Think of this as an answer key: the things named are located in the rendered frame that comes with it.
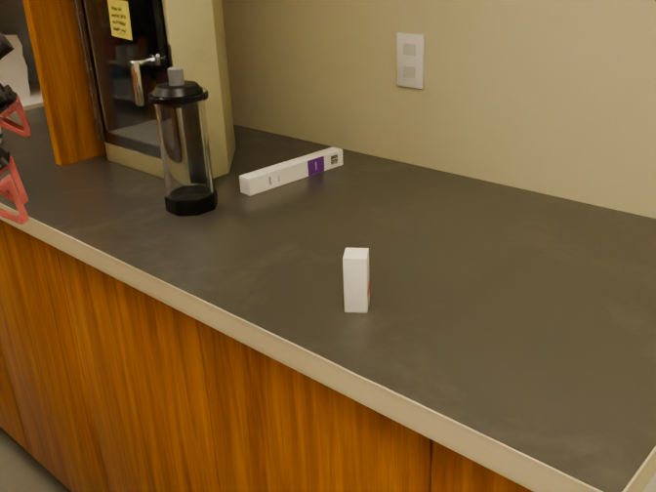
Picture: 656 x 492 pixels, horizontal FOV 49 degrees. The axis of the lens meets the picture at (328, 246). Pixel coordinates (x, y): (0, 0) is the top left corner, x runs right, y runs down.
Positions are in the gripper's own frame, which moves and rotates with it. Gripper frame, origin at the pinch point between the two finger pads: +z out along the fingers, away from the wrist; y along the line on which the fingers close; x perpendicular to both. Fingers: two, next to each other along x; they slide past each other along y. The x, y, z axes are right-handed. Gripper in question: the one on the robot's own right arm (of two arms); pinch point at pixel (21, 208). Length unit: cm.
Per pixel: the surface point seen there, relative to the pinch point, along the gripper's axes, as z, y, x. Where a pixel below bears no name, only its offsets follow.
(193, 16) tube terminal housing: -3, 30, -44
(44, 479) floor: 83, 66, 64
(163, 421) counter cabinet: 47.1, -2.3, 8.4
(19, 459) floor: 79, 78, 70
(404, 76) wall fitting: 32, 24, -74
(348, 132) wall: 42, 40, -60
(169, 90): 1.9, 12.2, -30.4
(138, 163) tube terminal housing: 19, 44, -16
